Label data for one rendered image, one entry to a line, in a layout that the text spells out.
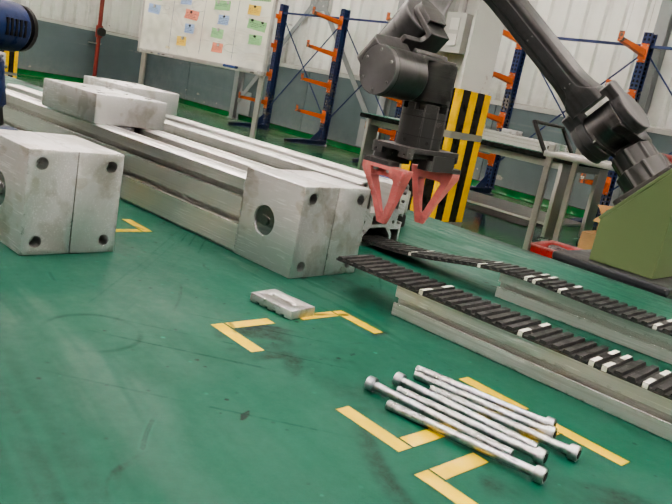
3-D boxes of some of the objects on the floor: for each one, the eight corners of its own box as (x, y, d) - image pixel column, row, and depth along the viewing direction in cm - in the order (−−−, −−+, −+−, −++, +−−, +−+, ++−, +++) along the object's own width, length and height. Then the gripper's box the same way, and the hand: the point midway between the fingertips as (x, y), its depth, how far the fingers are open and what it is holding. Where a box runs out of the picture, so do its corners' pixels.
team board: (110, 146, 685) (134, -63, 641) (145, 147, 729) (170, -49, 685) (234, 181, 623) (270, -48, 579) (264, 179, 667) (300, -33, 623)
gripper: (417, 100, 79) (390, 230, 83) (476, 112, 88) (449, 229, 92) (374, 92, 84) (349, 216, 87) (434, 103, 93) (409, 216, 96)
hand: (402, 216), depth 89 cm, fingers open, 8 cm apart
